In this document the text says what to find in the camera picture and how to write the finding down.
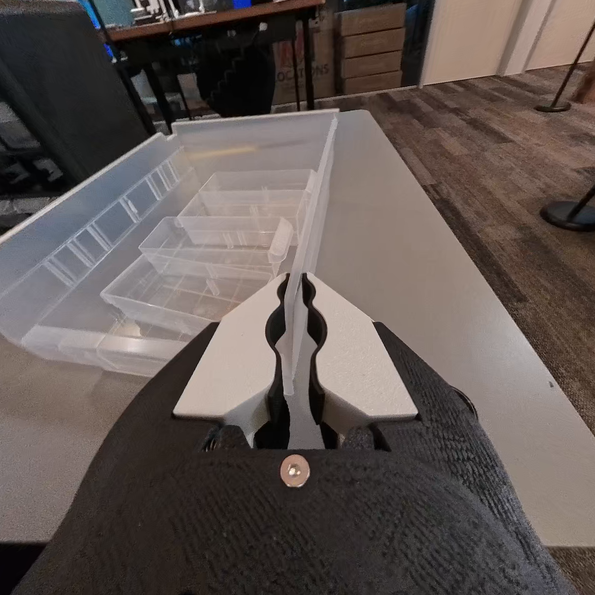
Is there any white door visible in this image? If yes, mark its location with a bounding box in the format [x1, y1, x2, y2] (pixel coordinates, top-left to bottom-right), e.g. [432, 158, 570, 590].
[422, 0, 512, 88]
[525, 0, 595, 73]

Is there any cardboard box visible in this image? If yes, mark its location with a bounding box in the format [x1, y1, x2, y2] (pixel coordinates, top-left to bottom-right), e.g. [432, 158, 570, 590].
[273, 21, 336, 107]

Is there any black flat panel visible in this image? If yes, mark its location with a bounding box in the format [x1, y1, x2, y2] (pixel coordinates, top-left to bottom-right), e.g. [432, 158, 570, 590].
[0, 0, 156, 187]

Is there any whiteboard sign stand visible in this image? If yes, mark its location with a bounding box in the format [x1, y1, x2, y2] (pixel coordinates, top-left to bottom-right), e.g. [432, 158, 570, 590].
[535, 19, 595, 113]

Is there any large clear plastic bin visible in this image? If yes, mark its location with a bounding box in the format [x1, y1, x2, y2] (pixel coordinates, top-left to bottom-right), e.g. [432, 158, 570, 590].
[0, 108, 341, 397]

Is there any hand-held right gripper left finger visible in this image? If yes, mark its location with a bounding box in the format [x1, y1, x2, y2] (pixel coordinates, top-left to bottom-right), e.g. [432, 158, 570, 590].
[172, 273, 291, 448]

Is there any stack of cardboard boxes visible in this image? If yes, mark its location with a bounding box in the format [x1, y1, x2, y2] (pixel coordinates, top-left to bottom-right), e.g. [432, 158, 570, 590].
[336, 2, 409, 95]

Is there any wooden edged desk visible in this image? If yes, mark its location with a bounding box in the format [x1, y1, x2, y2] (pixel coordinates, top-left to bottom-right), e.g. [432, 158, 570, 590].
[104, 0, 326, 135]

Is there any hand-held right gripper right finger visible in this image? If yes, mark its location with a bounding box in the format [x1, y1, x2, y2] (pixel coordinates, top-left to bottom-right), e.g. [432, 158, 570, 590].
[301, 272, 420, 436]

